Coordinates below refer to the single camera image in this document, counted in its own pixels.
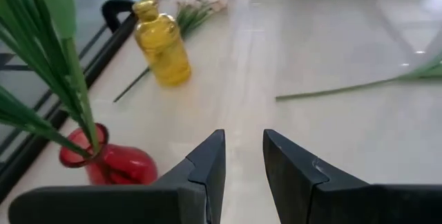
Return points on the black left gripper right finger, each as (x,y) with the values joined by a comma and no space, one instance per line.
(328,196)

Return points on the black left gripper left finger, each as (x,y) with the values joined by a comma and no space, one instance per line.
(155,205)

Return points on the red glass vase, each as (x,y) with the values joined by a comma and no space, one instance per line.
(127,165)

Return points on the red blossom flower bunch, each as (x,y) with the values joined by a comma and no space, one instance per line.
(20,117)

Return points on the yellow glass bottle vase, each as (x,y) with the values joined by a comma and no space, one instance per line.
(162,44)

